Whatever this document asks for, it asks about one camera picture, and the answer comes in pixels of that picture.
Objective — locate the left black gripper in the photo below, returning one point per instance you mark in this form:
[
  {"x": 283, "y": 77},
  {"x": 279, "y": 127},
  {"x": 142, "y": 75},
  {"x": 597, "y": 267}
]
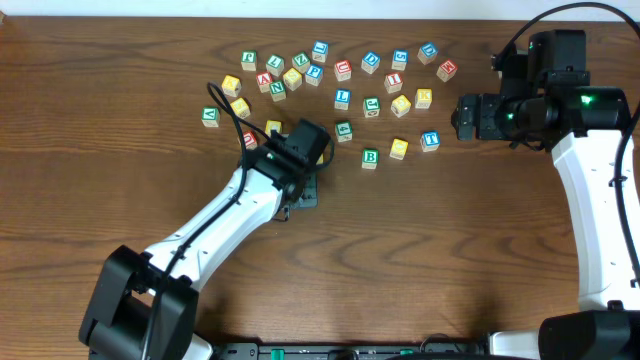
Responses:
[{"x": 307, "y": 195}]

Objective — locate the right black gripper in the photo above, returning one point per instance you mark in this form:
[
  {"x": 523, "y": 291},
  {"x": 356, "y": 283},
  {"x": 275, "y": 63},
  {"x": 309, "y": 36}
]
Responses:
[{"x": 492, "y": 106}]

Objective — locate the green B block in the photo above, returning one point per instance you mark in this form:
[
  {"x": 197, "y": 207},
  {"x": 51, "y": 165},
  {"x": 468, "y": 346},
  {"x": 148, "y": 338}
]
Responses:
[{"x": 370, "y": 158}]

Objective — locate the yellow O block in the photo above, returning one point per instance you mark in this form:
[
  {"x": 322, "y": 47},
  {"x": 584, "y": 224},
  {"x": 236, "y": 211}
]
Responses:
[{"x": 398, "y": 149}]

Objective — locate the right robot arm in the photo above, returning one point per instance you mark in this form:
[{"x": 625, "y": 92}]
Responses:
[{"x": 547, "y": 102}]

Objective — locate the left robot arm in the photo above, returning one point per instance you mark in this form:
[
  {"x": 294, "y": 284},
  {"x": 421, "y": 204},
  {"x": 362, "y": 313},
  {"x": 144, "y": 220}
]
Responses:
[{"x": 144, "y": 304}]

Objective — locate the red M block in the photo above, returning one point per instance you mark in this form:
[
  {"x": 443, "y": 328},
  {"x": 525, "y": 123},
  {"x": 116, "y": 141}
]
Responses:
[{"x": 446, "y": 70}]

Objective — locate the blue T block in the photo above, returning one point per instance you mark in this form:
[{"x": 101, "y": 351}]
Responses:
[{"x": 430, "y": 141}]

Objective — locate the yellow K block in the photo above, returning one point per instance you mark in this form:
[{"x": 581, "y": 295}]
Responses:
[{"x": 423, "y": 98}]

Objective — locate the yellow C block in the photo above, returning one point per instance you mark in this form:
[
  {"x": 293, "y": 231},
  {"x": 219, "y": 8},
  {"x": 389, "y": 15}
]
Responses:
[{"x": 273, "y": 126}]

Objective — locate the green 4 block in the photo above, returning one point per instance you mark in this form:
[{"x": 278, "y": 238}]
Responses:
[{"x": 344, "y": 131}]

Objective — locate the red U block lower left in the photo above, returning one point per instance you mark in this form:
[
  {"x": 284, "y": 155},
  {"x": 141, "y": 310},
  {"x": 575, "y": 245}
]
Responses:
[{"x": 250, "y": 140}]

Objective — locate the red u block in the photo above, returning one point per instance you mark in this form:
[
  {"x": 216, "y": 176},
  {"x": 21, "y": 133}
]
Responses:
[
  {"x": 250, "y": 140},
  {"x": 343, "y": 70}
]

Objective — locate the yellow S block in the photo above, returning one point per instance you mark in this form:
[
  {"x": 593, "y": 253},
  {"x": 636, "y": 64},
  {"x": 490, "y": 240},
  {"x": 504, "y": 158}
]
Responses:
[{"x": 400, "y": 106}]

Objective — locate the red I block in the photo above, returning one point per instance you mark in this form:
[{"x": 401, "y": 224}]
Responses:
[{"x": 393, "y": 82}]

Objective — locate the green N block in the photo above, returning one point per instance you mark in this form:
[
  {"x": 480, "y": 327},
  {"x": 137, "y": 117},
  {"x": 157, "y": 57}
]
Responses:
[{"x": 277, "y": 91}]

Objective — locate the yellow block left lower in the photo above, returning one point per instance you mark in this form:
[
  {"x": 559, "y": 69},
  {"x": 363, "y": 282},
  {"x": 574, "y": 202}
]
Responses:
[{"x": 241, "y": 108}]

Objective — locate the blue L block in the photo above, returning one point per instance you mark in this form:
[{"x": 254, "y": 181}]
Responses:
[{"x": 342, "y": 99}]

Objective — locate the green J block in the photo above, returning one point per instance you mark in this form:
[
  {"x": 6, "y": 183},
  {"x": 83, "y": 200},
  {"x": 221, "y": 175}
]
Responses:
[{"x": 371, "y": 107}]

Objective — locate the yellow block near A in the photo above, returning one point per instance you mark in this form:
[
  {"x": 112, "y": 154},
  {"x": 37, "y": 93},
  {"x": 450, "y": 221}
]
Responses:
[{"x": 292, "y": 78}]

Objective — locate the blue P block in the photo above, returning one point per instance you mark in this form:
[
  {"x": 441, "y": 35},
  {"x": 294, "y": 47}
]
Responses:
[{"x": 314, "y": 75}]

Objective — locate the red A block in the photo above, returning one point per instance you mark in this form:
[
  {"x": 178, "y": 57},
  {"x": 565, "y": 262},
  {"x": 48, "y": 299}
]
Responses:
[{"x": 264, "y": 80}]

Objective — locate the green V block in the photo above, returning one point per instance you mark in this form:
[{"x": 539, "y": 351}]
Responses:
[{"x": 210, "y": 117}]

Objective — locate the blue D block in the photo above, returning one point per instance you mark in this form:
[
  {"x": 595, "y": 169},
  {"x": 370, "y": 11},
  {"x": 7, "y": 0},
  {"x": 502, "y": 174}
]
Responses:
[{"x": 370, "y": 62}]

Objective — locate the yellow block far left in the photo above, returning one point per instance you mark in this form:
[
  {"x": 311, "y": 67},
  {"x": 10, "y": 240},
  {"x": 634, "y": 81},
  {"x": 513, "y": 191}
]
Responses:
[{"x": 231, "y": 86}]

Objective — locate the red U block upper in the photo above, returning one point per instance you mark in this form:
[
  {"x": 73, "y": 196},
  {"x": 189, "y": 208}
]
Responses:
[{"x": 343, "y": 70}]

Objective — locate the green L block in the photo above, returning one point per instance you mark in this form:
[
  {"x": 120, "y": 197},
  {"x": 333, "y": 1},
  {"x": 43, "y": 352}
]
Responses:
[{"x": 275, "y": 65}]

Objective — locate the green Z block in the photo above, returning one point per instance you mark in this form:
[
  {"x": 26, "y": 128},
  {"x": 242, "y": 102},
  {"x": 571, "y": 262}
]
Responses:
[{"x": 301, "y": 62}]

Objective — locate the blue J block top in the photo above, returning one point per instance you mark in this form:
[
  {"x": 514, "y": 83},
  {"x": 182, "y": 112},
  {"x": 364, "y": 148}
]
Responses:
[{"x": 320, "y": 51}]

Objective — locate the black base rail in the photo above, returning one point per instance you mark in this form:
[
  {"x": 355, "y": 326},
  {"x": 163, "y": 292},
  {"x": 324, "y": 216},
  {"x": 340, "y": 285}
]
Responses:
[{"x": 254, "y": 351}]

